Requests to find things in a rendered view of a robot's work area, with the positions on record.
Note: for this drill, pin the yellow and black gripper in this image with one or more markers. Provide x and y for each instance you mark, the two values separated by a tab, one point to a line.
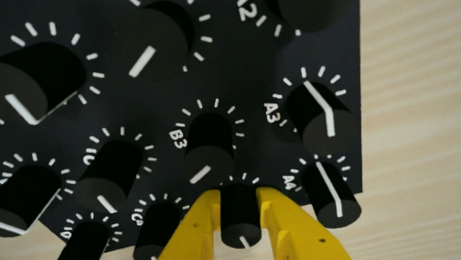
294	234

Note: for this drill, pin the black control panel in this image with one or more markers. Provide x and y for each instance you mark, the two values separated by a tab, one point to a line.
269	97

